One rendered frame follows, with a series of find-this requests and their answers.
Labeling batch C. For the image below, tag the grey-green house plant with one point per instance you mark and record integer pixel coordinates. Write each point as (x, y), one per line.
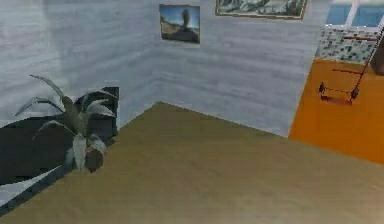
(76, 117)

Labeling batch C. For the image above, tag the red wheeled cart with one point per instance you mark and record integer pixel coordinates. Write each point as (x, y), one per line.
(354, 90)

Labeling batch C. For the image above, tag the white framed window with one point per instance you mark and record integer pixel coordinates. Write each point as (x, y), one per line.
(356, 14)

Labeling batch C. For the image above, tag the small framed landscape picture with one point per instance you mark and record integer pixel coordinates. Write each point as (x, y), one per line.
(180, 24)

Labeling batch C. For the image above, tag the wide gold-framed picture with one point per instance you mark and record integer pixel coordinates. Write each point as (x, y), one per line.
(261, 7)

